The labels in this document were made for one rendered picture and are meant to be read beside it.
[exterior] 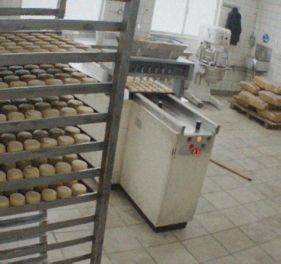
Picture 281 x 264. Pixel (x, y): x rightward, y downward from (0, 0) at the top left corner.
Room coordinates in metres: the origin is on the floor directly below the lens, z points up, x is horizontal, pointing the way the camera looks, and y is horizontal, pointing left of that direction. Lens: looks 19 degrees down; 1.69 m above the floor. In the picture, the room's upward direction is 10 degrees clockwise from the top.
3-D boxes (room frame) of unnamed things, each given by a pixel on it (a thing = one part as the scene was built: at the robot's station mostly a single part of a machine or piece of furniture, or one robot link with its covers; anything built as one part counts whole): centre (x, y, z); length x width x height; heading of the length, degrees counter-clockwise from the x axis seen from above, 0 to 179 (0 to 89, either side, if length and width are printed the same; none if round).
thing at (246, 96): (6.17, -1.91, 0.32); 0.72 x 0.42 x 0.17; 34
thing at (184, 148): (2.44, -0.39, 0.77); 0.24 x 0.04 x 0.14; 119
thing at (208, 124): (3.37, -0.05, 0.87); 2.01 x 0.03 x 0.07; 29
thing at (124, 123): (3.62, 0.25, 0.42); 1.28 x 0.72 x 0.84; 29
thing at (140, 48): (3.21, 0.02, 1.25); 0.56 x 0.29 x 0.14; 119
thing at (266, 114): (6.02, -2.26, 0.19); 0.72 x 0.42 x 0.15; 124
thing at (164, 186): (2.76, -0.22, 0.45); 0.70 x 0.34 x 0.90; 29
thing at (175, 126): (3.23, 0.20, 0.87); 2.01 x 0.03 x 0.07; 29
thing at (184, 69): (3.21, 0.02, 1.01); 0.72 x 0.33 x 0.34; 119
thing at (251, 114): (6.27, -2.10, 0.06); 1.20 x 0.80 x 0.11; 32
